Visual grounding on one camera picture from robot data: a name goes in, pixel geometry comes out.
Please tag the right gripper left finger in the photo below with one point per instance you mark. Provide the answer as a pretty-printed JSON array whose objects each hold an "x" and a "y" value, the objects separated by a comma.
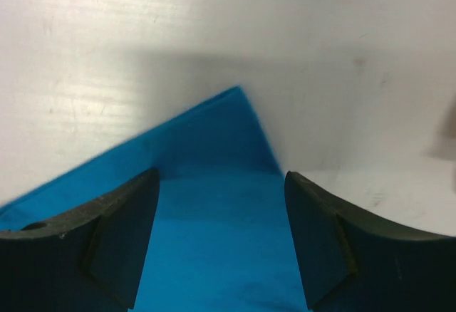
[{"x": 88, "y": 258}]

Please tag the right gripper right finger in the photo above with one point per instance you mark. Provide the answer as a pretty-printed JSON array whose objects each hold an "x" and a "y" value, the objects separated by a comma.
[{"x": 351, "y": 259}]

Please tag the blue t shirt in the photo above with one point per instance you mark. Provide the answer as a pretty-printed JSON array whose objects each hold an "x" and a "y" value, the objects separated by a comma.
[{"x": 221, "y": 239}]

